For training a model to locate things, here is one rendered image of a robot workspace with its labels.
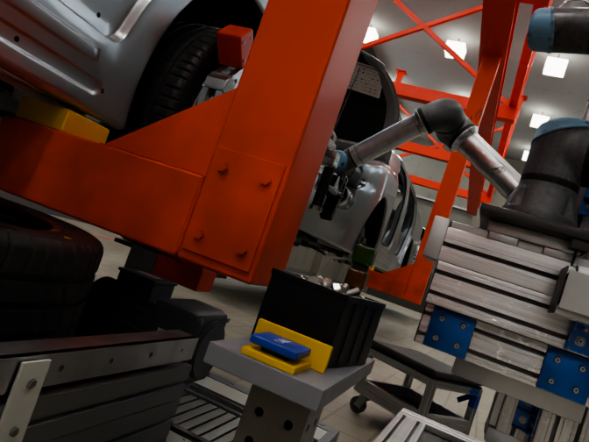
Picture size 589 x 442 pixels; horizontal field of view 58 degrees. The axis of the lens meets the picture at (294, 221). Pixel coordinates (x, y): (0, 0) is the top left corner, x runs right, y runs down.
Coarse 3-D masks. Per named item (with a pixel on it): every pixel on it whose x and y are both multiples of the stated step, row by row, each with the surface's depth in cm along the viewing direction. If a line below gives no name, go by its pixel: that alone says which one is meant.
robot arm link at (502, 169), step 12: (468, 120) 184; (444, 132) 183; (456, 132) 182; (468, 132) 182; (444, 144) 194; (456, 144) 184; (468, 144) 181; (480, 144) 180; (468, 156) 182; (480, 156) 179; (492, 156) 177; (480, 168) 180; (492, 168) 176; (504, 168) 175; (492, 180) 177; (504, 180) 174; (516, 180) 173; (504, 192) 175
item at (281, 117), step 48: (288, 0) 100; (336, 0) 97; (288, 48) 99; (336, 48) 98; (240, 96) 100; (288, 96) 97; (336, 96) 106; (240, 144) 98; (288, 144) 96; (240, 192) 96; (288, 192) 97; (192, 240) 98; (240, 240) 95; (288, 240) 105
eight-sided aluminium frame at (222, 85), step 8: (216, 72) 141; (224, 72) 144; (232, 72) 142; (240, 72) 144; (208, 80) 140; (216, 80) 139; (224, 80) 138; (232, 80) 140; (208, 88) 139; (216, 88) 138; (224, 88) 138; (232, 88) 142; (200, 96) 140; (208, 96) 140
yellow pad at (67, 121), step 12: (24, 96) 117; (24, 108) 116; (36, 108) 115; (48, 108) 114; (60, 108) 113; (36, 120) 115; (48, 120) 114; (60, 120) 113; (72, 120) 114; (84, 120) 117; (72, 132) 115; (84, 132) 118; (96, 132) 122; (108, 132) 125
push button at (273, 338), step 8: (256, 336) 71; (264, 336) 73; (272, 336) 75; (256, 344) 71; (264, 344) 71; (272, 344) 71; (280, 344) 71; (288, 344) 73; (296, 344) 75; (272, 352) 72; (280, 352) 70; (288, 352) 70; (296, 352) 70; (304, 352) 73
